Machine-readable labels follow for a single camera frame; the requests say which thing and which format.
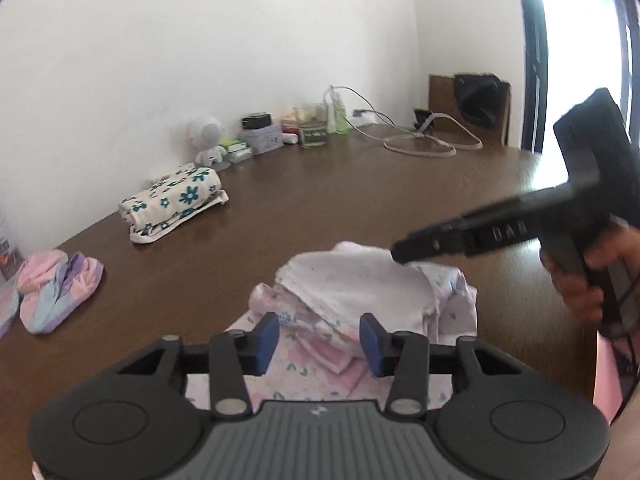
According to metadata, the black charger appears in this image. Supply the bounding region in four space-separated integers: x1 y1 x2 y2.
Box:
241 112 272 132

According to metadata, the black bag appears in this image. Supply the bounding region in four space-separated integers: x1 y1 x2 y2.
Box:
454 73 502 128

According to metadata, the pink floral dress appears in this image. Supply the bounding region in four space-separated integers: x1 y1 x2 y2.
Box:
182 241 480 408

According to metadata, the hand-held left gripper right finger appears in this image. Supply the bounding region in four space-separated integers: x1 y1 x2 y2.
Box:
360 312 521 417

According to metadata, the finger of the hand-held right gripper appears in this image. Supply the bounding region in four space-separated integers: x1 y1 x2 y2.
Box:
390 212 471 265

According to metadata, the person's right hand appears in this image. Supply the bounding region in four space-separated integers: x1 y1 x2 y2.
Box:
540 220 640 326

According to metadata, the folded cream teal-flower cloth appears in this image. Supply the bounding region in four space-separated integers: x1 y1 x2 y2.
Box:
118 166 230 245

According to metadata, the pastel pink purple garment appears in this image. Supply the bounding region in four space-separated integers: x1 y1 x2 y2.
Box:
16 249 105 336
0 285 21 338

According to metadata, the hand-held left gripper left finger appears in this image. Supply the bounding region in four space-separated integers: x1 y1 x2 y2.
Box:
117 311 280 417

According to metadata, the green spray bottle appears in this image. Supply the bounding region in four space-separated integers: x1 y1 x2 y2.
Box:
334 91 350 135

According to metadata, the small white round fan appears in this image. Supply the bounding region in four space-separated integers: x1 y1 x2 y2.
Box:
186 116 232 171

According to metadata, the tea drink bottle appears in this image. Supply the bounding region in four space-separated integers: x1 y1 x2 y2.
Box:
0 210 26 283

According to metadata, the white charging cable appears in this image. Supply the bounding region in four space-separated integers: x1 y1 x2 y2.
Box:
327 85 483 157

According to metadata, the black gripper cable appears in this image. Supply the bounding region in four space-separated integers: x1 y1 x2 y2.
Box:
612 280 640 421

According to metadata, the clear drinking glass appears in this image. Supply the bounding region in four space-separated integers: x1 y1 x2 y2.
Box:
292 102 329 149

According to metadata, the wooden chair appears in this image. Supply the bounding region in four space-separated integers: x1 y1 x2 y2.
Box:
428 74 512 147

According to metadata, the black door frame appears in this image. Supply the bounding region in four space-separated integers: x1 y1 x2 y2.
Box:
515 0 640 153

